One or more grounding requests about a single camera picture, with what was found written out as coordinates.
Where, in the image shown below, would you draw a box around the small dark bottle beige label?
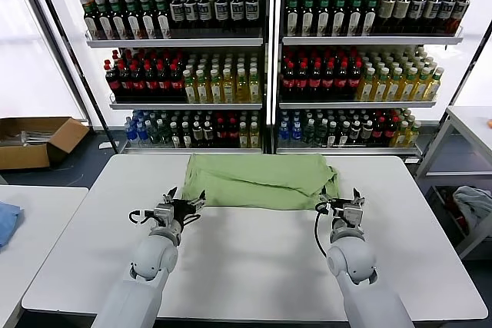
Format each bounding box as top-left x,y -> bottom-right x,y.
349,120 -> 363,147
202,121 -> 215,148
191,121 -> 204,148
361,120 -> 374,147

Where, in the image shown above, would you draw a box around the dark tea bottle green band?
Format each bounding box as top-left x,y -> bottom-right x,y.
109,0 -> 127,41
154,0 -> 172,40
139,0 -> 156,40
301,0 -> 317,38
95,0 -> 113,41
284,0 -> 302,38
348,0 -> 365,38
316,0 -> 333,38
332,0 -> 349,38
125,0 -> 141,41
363,0 -> 381,37

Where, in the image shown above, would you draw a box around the blue folded cloth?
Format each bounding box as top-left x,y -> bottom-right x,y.
0,200 -> 25,250

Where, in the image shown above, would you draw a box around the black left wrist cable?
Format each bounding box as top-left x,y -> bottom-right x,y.
128,209 -> 157,225

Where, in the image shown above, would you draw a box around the grey metal frame table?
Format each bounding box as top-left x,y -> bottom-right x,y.
414,106 -> 492,181

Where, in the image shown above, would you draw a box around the brown cardboard box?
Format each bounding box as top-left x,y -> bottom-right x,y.
0,116 -> 91,172

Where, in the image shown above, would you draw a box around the dark tea bottle reddish band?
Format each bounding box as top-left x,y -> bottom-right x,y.
82,0 -> 99,41

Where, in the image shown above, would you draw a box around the yellow tea bottle white cap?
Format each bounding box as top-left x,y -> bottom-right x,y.
413,68 -> 432,103
195,70 -> 211,104
209,69 -> 224,104
386,68 -> 404,103
248,68 -> 264,104
424,68 -> 445,103
234,68 -> 251,104
221,69 -> 237,104
399,68 -> 419,103
182,70 -> 198,104
371,68 -> 390,103
357,68 -> 377,103

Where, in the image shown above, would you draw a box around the dark bottle reddish brown label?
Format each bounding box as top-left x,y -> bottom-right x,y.
453,0 -> 471,35

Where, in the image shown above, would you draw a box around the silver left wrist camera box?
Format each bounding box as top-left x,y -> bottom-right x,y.
152,206 -> 174,227

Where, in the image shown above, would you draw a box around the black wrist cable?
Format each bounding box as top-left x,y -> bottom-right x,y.
128,209 -> 157,225
313,207 -> 331,258

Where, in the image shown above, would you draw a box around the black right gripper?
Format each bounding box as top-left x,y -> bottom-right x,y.
315,187 -> 367,217

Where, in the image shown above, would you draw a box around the grey metal shelf unit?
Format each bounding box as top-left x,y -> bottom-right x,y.
59,0 -> 271,156
271,0 -> 465,159

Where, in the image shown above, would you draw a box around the light green polo shirt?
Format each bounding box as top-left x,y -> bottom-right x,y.
180,153 -> 341,212

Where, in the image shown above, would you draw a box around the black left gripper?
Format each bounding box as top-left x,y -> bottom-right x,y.
161,186 -> 208,227

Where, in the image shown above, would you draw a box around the dark bottle white square label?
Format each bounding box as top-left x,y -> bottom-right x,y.
244,0 -> 261,30
197,0 -> 214,30
229,0 -> 244,30
214,0 -> 230,30
409,0 -> 427,35
424,0 -> 442,35
169,0 -> 186,30
184,0 -> 200,30
438,0 -> 457,35

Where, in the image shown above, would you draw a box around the grey white crumpled cloth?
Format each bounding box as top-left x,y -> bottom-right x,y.
452,185 -> 492,230

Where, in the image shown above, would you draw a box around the clear plastic wrapped packs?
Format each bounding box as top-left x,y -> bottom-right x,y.
0,130 -> 53,148

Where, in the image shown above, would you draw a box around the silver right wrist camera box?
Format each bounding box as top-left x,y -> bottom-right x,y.
341,204 -> 364,226

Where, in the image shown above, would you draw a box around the small dark green bottle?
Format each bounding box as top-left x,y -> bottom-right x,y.
314,119 -> 328,146
148,120 -> 161,146
302,119 -> 317,145
158,120 -> 172,147

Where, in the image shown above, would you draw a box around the red cloth item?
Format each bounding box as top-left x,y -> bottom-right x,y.
437,187 -> 470,237

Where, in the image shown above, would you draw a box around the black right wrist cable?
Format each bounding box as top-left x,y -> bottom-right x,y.
313,207 -> 331,258

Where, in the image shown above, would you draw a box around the white side table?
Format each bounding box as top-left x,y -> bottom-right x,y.
0,184 -> 90,328

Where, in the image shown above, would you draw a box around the black slanted window frame bar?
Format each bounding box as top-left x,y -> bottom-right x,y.
26,0 -> 120,154
445,16 -> 492,108

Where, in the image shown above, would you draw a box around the dark grey storage crate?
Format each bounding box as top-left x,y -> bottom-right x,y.
425,184 -> 472,247

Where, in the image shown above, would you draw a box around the small cola bottle red cap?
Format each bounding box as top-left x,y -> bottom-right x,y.
384,118 -> 397,147
227,119 -> 240,149
214,119 -> 228,149
373,118 -> 386,147

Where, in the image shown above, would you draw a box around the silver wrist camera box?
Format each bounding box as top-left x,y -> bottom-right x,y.
152,206 -> 174,227
341,204 -> 364,226

